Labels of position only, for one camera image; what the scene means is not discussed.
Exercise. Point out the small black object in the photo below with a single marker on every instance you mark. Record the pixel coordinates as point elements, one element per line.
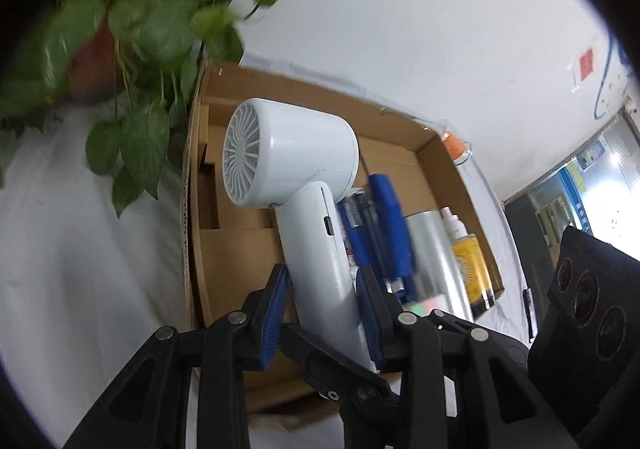
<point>528,309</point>

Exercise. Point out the white hair dryer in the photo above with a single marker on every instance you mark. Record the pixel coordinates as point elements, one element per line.
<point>300,149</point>

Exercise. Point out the blue plastic tool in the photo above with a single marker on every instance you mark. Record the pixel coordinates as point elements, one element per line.
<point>392,229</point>

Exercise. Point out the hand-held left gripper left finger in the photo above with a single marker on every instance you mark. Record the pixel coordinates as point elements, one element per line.
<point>275,316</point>

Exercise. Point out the blue poster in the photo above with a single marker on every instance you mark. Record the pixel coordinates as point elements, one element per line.
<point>580,199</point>

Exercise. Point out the glass window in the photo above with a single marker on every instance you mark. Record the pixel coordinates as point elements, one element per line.
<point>545,209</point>

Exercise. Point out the blue pen pack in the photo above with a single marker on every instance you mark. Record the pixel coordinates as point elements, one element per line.
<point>357,229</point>

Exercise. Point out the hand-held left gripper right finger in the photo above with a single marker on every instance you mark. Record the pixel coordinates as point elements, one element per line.
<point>369,324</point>

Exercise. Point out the clear cup with orange label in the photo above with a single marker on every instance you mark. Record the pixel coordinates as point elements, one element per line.
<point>456,146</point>

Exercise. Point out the silver metal can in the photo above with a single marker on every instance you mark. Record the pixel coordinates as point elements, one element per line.
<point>435,254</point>

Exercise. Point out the pastel puzzle cube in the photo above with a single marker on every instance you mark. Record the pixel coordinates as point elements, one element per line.
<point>425,305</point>

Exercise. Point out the brown cardboard box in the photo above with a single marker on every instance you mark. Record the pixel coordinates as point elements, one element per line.
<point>235,259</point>

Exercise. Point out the green potted plant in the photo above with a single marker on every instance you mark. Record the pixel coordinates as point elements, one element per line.
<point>145,24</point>

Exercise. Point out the yellow spray bottle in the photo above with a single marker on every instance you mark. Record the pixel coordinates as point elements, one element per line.
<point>472,259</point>

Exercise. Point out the red wall sticker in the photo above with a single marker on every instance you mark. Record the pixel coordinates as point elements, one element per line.
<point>586,63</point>

